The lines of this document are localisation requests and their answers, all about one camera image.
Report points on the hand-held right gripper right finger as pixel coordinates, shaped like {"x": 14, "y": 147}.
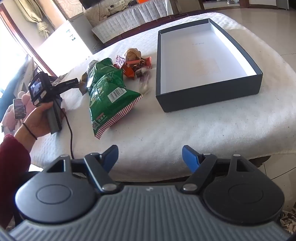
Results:
{"x": 188, "y": 157}

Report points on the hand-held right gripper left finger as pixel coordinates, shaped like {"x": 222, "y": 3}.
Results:
{"x": 111, "y": 160}

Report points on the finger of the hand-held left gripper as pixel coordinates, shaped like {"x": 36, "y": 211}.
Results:
{"x": 68, "y": 83}

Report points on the orange snack bar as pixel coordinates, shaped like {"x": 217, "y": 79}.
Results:
{"x": 128, "y": 70}

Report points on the clear packet of yellow corn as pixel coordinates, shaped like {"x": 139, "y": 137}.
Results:
{"x": 133, "y": 55}

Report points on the clear packet of red dates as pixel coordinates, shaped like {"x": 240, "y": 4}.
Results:
{"x": 141, "y": 72}

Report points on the dark grey cardboard box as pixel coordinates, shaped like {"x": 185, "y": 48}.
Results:
{"x": 198, "y": 58}

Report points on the person's left forearm red sleeve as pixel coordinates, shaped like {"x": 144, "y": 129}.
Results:
{"x": 13, "y": 162}

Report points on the person's left hand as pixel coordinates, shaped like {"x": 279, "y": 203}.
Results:
{"x": 38, "y": 122}

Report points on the brown snack packet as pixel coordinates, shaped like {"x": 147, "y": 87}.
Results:
{"x": 82, "y": 85}

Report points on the small dark printed packet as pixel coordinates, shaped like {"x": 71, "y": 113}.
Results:
{"x": 19, "y": 109}

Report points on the pink plush toy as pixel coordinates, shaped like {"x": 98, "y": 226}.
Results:
{"x": 9, "y": 115}

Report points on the white chest freezer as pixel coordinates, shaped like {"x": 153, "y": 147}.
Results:
{"x": 67, "y": 41}

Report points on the maroon snack wrapper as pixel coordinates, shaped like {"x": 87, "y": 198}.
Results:
{"x": 120, "y": 61}

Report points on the beige tied curtain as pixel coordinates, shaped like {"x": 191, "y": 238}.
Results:
{"x": 39, "y": 23}

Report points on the clear snack packet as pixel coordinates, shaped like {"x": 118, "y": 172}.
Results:
{"x": 144, "y": 84}

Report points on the brown orange snack wrapper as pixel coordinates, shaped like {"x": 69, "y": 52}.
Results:
{"x": 145, "y": 61}

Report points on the TV stand with white cover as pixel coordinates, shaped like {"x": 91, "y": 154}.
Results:
{"x": 124, "y": 20}

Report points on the brown wooden window frame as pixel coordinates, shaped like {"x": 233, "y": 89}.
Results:
{"x": 30, "y": 49}

